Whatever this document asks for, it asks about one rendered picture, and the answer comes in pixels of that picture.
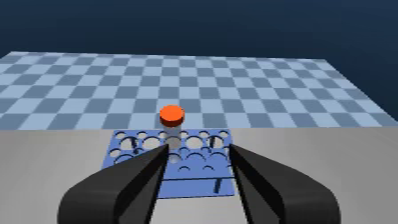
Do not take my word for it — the blue perforated tube rack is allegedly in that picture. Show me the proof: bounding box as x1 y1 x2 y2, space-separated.
101 128 240 201

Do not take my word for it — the orange-capped centrifuge tube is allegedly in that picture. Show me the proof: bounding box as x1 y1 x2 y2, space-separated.
158 104 187 163

